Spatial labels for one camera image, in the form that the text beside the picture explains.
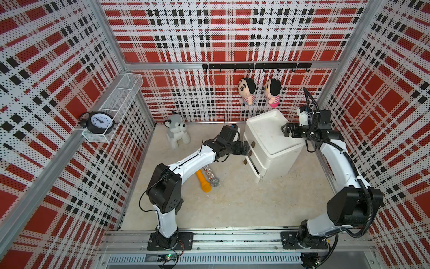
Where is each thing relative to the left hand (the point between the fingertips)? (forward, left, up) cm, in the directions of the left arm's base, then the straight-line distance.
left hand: (244, 146), depth 87 cm
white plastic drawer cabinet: (-9, -11, +7) cm, 16 cm away
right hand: (+5, -24, +9) cm, 26 cm away
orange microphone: (-16, +20, -13) cm, 29 cm away
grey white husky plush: (+14, +40, -4) cm, 42 cm away
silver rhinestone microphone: (-13, +16, -13) cm, 24 cm away
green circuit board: (-47, +33, -16) cm, 59 cm away
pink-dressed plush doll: (+30, -18, +15) cm, 38 cm away
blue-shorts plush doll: (+28, -2, +17) cm, 32 cm away
